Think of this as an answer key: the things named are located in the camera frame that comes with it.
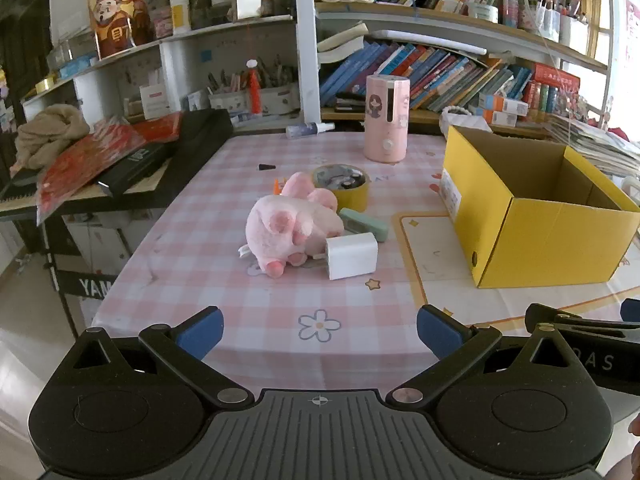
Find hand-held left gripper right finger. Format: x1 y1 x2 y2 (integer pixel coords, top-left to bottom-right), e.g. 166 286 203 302
385 304 576 408

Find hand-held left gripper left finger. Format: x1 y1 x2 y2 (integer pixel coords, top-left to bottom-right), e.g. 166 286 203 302
72 306 251 408

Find yellow cardboard box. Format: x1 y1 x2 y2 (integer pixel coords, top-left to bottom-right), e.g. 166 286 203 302
440 125 640 290

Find white charger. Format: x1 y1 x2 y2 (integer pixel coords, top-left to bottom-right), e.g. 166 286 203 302
325 232 379 281

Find mint green stapler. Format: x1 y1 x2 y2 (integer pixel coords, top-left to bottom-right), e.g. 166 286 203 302
339 207 390 243

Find pink plush toy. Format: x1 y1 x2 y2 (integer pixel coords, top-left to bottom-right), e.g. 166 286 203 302
237 171 346 279

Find yellow tape roll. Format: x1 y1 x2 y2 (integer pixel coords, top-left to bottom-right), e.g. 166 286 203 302
311 163 371 212

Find person's right hand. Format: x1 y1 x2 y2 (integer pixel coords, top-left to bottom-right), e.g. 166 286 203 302
602 412 640 480

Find cream placemat orange border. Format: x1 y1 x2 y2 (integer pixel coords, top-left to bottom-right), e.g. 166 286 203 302
391 210 640 331

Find white storage box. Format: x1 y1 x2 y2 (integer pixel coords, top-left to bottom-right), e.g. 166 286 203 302
65 220 151 281

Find black keyboard stand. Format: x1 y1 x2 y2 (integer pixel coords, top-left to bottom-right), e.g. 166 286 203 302
42 215 121 341

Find stack of newspapers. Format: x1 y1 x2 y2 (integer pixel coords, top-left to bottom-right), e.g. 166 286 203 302
545 112 640 178

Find black flat box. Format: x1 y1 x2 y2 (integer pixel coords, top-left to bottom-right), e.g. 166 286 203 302
97 142 176 196

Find red patterned paper bag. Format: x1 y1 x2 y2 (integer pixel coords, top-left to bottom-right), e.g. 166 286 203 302
36 117 147 226

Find red paper sheet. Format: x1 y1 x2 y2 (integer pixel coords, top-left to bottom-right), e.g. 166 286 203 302
132 111 183 143

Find white quilted handbag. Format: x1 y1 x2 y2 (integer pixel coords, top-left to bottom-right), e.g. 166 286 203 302
439 106 493 136

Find pink cylindrical humidifier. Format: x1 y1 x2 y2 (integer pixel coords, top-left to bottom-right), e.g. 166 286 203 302
363 74 411 162

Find small spray bottle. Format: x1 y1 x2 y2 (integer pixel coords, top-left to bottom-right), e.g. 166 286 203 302
286 121 335 137

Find red boxed book set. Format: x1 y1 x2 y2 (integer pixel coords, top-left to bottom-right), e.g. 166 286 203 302
522 62 581 111

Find white box red label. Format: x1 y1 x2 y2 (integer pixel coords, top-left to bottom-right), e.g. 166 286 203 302
139 82 171 116

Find white desk pen organizer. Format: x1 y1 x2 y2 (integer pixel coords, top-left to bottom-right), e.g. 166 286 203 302
207 57 301 116

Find black flat case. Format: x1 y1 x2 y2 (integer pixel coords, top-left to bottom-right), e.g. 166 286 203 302
335 92 368 113

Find red tassel ornament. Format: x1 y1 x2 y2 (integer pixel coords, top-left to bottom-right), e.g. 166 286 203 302
246 58 263 116

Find beige cloth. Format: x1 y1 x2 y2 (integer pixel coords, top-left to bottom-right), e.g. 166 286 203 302
14 104 91 171

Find long row of slanted books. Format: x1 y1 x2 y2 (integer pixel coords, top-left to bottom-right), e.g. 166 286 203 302
320 40 533 113

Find white bookshelf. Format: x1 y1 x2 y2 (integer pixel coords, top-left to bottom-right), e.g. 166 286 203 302
22 0 616 141

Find blue flat box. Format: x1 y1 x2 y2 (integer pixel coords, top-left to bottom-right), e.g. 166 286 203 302
47 52 98 78

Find white pen cups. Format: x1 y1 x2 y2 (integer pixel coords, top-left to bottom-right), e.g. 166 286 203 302
537 0 576 43

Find white jar yellow label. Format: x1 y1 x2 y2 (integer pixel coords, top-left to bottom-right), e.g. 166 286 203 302
169 0 192 31

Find low white jar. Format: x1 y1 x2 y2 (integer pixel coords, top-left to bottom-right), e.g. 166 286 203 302
467 2 500 23

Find printed figure paper lantern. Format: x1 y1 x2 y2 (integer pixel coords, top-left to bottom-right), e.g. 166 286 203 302
89 0 153 60

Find wall poster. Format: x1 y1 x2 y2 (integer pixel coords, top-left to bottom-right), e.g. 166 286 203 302
625 0 640 61

